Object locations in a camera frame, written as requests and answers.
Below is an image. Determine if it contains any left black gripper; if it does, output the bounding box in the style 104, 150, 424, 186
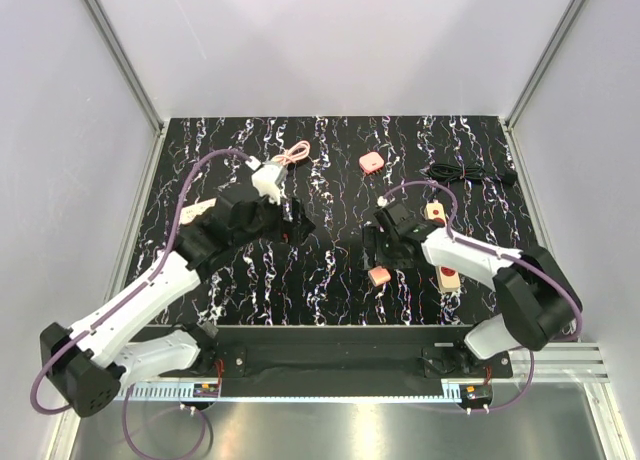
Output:
233, 189, 316, 249

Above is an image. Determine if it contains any pink plug adapter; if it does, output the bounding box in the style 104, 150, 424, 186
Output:
368, 266, 391, 287

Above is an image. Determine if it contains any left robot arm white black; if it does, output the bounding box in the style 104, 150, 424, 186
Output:
36, 185, 315, 418

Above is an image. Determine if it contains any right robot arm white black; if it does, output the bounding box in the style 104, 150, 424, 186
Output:
362, 202, 582, 377

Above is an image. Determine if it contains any wooden red socket power strip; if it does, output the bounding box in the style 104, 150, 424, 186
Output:
424, 201, 461, 294

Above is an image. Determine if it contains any pink square charger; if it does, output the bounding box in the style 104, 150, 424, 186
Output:
359, 152, 385, 175

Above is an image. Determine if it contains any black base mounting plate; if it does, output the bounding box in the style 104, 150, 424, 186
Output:
157, 324, 513, 386

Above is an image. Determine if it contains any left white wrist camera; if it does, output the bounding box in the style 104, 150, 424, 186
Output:
245, 156, 287, 205

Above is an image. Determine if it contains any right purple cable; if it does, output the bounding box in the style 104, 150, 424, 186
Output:
382, 179, 584, 341

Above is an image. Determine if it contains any purple cable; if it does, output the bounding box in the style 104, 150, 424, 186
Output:
29, 148, 256, 415
382, 179, 584, 341

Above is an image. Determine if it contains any pink coiled cord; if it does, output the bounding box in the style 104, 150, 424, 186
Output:
272, 139, 312, 167

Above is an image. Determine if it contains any black coiled cable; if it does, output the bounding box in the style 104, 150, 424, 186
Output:
425, 162, 518, 185

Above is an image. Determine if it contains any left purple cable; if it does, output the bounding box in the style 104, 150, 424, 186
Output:
29, 148, 256, 415

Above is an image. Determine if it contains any grey slotted cable duct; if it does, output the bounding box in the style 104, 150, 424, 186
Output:
116, 382, 221, 402

